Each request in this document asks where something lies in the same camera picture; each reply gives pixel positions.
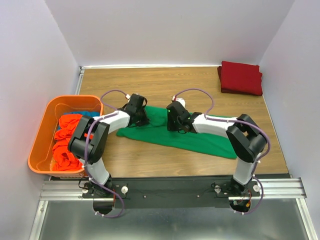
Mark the orange plastic basket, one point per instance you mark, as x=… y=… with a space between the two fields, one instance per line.
x=41 y=160

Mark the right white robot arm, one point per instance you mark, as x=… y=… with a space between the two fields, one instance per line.
x=245 y=137

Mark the green t shirt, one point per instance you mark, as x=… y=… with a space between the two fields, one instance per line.
x=156 y=133

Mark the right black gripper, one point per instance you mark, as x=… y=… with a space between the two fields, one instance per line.
x=170 y=125

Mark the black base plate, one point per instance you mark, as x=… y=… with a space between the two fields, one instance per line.
x=172 y=192

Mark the folded dark red t shirt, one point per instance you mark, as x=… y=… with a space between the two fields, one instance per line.
x=230 y=91

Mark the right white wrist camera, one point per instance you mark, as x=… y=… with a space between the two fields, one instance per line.
x=179 y=99

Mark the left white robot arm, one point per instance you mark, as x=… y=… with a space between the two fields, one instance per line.
x=90 y=136

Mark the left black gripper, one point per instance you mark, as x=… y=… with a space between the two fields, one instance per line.
x=145 y=120

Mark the orange t shirt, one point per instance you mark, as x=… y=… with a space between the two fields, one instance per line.
x=64 y=160

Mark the blue t shirt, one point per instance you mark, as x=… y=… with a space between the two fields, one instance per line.
x=87 y=113

